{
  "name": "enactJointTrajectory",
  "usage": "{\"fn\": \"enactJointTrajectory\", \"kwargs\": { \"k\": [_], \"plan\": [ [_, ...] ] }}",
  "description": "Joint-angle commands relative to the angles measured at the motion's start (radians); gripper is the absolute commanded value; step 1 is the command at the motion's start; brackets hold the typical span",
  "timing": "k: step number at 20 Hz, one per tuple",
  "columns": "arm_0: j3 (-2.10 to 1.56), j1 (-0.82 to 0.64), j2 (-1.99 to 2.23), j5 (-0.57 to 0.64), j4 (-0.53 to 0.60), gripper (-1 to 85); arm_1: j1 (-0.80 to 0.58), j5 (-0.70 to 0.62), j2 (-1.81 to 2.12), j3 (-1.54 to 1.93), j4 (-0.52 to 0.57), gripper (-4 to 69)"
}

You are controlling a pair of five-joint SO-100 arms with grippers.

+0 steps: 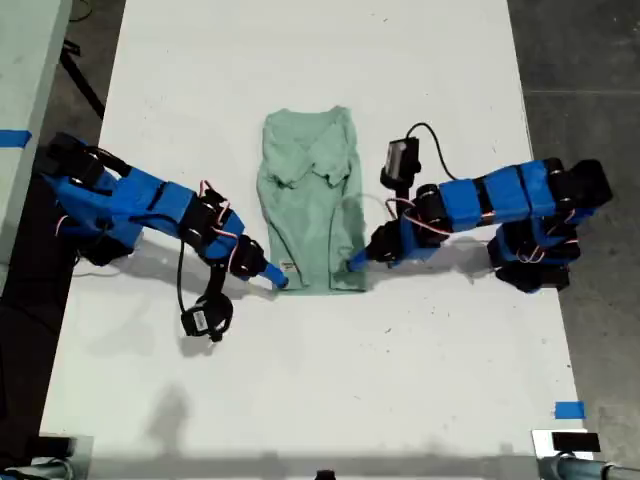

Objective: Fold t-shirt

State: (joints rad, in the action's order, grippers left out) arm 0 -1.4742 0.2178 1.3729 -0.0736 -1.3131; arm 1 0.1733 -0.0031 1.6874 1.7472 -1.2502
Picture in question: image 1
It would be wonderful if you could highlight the pale green T-shirt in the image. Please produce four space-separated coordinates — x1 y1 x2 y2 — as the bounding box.
256 104 369 297

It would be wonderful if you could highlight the black tripod leg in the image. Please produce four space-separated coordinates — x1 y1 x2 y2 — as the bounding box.
58 40 107 121

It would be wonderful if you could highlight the blue tape strip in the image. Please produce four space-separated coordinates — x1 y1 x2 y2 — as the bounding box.
553 400 587 421
0 128 33 148

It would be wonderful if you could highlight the small black box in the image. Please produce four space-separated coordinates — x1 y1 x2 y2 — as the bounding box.
551 432 602 454
35 436 77 459

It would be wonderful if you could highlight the grey-green clamp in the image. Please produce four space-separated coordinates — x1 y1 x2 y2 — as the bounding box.
0 457 76 480
537 452 640 480

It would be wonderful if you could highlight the pale side table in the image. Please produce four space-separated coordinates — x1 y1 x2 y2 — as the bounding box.
0 0 74 296

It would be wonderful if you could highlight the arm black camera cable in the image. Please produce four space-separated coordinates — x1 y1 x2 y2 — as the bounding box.
405 122 459 181
175 238 189 314

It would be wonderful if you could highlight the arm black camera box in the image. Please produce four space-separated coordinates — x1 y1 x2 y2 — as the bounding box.
379 138 422 190
179 293 235 343

